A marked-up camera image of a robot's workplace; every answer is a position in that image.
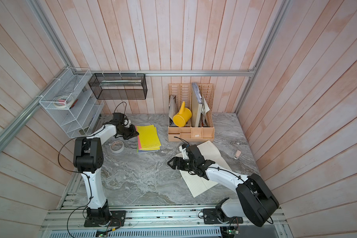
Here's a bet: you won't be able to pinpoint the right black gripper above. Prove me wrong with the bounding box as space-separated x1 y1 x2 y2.
168 157 197 171

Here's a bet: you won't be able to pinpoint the purple cover notebook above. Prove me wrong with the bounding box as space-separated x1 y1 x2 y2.
137 147 160 153

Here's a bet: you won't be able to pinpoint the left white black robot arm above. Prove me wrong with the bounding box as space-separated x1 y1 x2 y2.
73 113 139 227

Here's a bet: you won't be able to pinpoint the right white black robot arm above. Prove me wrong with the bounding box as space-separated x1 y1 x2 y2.
167 144 279 227

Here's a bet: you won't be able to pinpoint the open cream notebook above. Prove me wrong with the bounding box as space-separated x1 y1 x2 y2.
175 140 233 198

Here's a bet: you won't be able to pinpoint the clear tape roll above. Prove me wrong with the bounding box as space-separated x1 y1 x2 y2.
110 140 125 154

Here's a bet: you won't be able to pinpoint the yellow watering can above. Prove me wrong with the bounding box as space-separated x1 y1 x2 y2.
173 101 192 128

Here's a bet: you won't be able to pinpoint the beige desk organizer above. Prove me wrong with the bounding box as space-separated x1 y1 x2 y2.
168 83 215 142

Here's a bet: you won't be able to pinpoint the cream book in organizer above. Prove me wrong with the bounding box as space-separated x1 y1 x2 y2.
191 82 202 127

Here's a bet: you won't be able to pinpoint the papers in organizer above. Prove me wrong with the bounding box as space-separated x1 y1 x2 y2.
201 97 210 127

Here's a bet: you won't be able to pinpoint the small pink eraser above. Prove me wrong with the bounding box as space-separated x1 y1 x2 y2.
234 150 242 160

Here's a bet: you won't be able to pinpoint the tape roll on shelf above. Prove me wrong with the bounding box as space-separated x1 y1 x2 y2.
53 95 74 109

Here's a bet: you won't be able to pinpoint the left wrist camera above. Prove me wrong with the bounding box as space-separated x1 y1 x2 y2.
123 117 131 128

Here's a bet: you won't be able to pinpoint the black mesh wall basket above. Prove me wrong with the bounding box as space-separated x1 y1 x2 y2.
88 73 148 100

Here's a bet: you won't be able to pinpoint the white wire shelf rack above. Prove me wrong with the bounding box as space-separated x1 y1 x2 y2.
39 67 104 138

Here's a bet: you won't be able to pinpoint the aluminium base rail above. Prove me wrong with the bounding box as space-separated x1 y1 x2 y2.
38 205 293 238

